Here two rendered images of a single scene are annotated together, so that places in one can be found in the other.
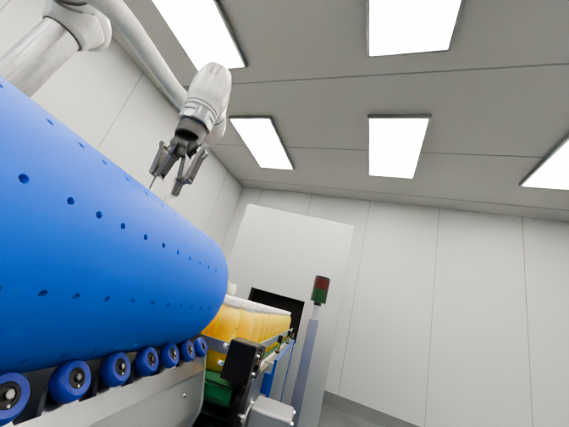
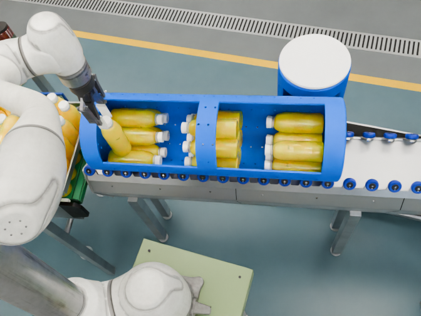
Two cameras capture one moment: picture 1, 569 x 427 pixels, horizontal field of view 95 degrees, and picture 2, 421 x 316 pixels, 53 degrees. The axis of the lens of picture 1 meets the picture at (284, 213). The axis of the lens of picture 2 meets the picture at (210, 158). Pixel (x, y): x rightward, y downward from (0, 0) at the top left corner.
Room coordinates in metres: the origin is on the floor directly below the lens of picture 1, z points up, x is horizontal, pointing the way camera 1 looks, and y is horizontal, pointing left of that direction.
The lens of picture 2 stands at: (0.19, 1.09, 2.36)
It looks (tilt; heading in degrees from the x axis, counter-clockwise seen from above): 61 degrees down; 278
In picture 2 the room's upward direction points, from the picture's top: 15 degrees counter-clockwise
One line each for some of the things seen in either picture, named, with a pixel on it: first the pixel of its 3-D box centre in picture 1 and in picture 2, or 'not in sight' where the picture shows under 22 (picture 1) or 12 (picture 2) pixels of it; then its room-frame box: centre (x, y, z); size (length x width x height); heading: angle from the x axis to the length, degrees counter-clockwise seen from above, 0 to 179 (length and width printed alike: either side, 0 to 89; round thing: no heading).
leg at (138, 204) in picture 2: not in sight; (150, 219); (0.71, 0.29, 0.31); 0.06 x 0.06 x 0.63; 78
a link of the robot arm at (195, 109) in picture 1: (197, 119); (73, 70); (0.61, 0.30, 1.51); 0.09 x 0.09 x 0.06
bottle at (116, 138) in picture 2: not in sight; (115, 136); (0.61, 0.30, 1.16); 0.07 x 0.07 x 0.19
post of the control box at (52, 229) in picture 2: not in sight; (76, 246); (1.02, 0.45, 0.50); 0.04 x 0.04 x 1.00; 78
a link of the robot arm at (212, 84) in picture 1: (211, 92); (51, 44); (0.62, 0.30, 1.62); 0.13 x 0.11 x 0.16; 11
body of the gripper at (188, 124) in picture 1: (187, 141); (83, 86); (0.61, 0.30, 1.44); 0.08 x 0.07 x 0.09; 78
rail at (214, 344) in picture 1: (179, 332); (77, 146); (0.84, 0.19, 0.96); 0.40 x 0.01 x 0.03; 78
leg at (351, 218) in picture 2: not in sight; (344, 233); (-0.26, 0.49, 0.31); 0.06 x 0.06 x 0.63; 78
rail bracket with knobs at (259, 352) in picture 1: (240, 362); not in sight; (0.76, 0.01, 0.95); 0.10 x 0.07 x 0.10; 78
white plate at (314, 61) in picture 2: not in sight; (314, 60); (-0.15, 0.00, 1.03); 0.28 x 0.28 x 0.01
